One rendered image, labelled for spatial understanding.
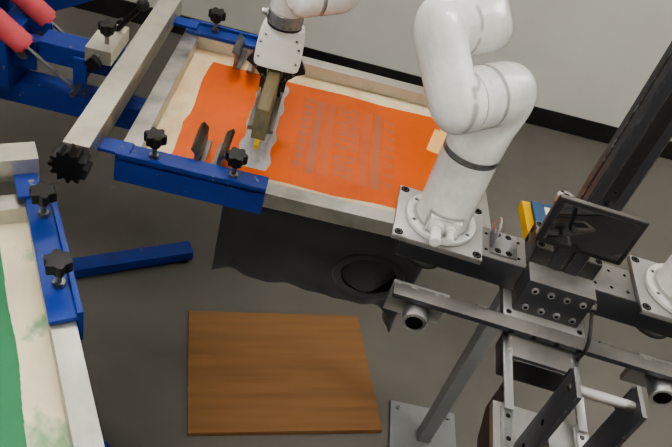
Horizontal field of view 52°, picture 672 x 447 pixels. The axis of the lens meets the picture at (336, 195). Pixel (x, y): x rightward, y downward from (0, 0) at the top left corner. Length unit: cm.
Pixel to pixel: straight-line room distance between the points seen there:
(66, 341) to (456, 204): 64
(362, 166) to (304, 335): 97
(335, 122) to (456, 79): 76
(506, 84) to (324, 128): 73
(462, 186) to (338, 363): 135
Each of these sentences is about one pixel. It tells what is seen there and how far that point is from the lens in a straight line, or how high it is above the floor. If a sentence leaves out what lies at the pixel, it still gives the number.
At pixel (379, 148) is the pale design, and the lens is 166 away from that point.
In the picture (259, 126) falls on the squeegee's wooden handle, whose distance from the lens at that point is 143.
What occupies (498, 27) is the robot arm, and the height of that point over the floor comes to 150.
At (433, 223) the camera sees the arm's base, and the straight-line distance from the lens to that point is 115.
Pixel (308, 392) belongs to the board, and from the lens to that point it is 228.
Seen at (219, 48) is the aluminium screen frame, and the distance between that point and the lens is 186.
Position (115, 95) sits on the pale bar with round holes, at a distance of 150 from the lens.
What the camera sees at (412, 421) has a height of 1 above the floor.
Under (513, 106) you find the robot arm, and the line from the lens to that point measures 103.
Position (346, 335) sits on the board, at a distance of 245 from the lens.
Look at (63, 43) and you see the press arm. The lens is 166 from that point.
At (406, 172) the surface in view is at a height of 95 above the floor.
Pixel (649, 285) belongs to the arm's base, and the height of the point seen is 115.
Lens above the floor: 189
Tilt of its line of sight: 39 degrees down
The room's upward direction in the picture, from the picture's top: 18 degrees clockwise
